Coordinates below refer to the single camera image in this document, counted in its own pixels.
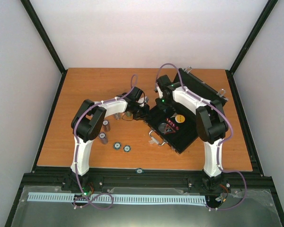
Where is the white dealer button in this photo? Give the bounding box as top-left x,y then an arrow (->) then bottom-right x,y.
175,114 -> 185,123

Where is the black poker set case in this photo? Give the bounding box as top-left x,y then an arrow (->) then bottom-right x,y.
146,69 -> 228,154

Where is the triangular all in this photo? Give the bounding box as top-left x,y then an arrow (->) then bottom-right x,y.
158,122 -> 179,134

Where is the blue chip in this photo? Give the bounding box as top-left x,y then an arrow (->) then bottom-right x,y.
124,145 -> 131,152
113,142 -> 122,150

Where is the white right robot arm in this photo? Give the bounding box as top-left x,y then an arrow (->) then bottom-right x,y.
155,75 -> 228,177

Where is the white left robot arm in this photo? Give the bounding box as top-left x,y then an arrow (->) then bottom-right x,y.
71,87 -> 150,191

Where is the brown chip stack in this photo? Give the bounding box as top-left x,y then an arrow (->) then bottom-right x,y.
102,120 -> 111,132

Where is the black aluminium frame rail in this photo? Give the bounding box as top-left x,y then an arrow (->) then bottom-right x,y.
20,168 -> 276,194

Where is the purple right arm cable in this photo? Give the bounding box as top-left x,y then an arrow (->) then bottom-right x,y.
155,63 -> 248,211

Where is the white perforated cable strip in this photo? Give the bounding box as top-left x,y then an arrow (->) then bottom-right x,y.
27,192 -> 206,206

